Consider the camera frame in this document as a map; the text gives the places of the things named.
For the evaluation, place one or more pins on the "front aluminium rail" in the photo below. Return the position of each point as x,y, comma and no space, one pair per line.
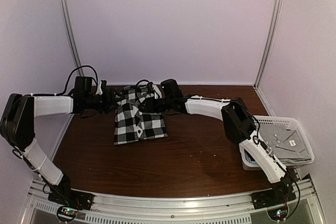
233,208

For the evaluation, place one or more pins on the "circuit board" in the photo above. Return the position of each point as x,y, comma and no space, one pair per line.
278,214
66,214

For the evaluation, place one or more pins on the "white plastic laundry basket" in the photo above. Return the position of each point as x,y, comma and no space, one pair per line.
290,124

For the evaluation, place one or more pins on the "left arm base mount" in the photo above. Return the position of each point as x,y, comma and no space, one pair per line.
72,198

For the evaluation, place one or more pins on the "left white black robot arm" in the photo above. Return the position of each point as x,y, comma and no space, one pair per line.
18,124

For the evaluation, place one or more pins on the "black white plaid shirt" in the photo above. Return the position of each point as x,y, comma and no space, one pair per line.
132,124

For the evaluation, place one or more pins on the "grey button shirt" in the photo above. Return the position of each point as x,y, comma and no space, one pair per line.
286,144

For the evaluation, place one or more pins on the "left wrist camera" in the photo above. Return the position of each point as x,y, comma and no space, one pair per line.
101,87

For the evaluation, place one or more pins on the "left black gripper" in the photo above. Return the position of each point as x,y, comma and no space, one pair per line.
109,102

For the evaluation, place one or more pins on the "left aluminium frame post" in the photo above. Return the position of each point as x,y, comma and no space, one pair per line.
70,33

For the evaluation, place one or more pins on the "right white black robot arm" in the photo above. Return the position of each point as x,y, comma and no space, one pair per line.
240,127

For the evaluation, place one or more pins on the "right circuit board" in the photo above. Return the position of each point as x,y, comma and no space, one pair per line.
278,214

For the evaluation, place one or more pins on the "aluminium frame post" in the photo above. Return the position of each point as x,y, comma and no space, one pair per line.
276,10
70,33

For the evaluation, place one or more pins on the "left circuit board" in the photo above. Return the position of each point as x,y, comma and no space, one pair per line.
66,214

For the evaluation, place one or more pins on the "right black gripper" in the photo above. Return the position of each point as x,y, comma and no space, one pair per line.
151,105

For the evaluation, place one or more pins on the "right aluminium frame post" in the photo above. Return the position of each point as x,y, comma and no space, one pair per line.
276,10

